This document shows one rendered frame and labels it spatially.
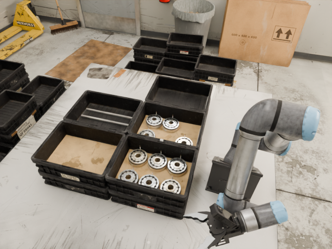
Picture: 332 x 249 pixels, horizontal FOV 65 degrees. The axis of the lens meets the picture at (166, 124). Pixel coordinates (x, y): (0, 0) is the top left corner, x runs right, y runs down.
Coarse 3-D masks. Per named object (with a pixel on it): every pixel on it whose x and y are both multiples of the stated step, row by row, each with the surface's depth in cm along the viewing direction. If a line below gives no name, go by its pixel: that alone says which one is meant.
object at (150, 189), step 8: (128, 136) 141; (136, 136) 141; (168, 144) 137; (176, 144) 137; (192, 168) 126; (120, 184) 122; (128, 184) 120; (136, 184) 119; (152, 192) 119; (160, 192) 117; (168, 192) 117
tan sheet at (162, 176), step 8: (128, 152) 146; (168, 160) 142; (120, 168) 138; (128, 168) 138; (136, 168) 138; (144, 168) 138; (160, 176) 135; (168, 176) 135; (184, 176) 135; (160, 184) 131; (184, 184) 132; (184, 192) 128
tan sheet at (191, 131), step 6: (144, 120) 165; (144, 126) 161; (162, 126) 161; (180, 126) 161; (186, 126) 161; (192, 126) 161; (198, 126) 162; (138, 132) 157; (156, 132) 157; (162, 132) 157; (168, 132) 157; (174, 132) 157; (180, 132) 158; (186, 132) 158; (192, 132) 158; (198, 132) 158; (162, 138) 154; (168, 138) 154; (174, 138) 154; (192, 138) 154
